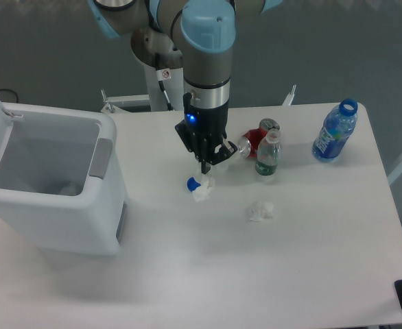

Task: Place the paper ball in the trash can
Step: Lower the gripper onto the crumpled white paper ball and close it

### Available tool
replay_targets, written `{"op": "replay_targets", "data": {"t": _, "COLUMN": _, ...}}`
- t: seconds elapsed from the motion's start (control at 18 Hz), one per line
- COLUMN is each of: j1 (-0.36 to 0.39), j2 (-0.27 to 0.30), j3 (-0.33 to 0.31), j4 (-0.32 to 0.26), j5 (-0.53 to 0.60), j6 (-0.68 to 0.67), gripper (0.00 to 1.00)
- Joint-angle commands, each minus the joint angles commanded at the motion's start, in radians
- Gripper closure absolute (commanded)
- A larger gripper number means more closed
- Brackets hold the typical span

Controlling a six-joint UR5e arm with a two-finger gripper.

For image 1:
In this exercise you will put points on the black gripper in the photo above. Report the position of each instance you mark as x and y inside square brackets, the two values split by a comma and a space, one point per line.
[203, 132]

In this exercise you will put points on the white paper ball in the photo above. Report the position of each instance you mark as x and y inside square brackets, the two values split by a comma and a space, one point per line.
[260, 211]
[203, 192]

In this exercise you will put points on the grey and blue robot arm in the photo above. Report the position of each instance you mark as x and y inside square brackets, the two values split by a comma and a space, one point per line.
[204, 32]

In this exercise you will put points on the white trash bin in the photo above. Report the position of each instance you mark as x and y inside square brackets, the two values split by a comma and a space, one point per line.
[61, 185]

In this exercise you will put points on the blue bottle cap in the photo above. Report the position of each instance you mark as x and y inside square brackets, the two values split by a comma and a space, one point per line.
[192, 184]

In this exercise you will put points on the crushed red soda can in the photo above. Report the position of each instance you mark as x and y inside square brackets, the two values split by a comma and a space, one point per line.
[249, 142]

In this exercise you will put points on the clear green-label plastic bottle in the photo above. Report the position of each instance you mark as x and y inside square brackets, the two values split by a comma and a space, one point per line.
[268, 153]

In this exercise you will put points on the blue plastic bottle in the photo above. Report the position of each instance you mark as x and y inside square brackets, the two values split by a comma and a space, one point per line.
[336, 129]

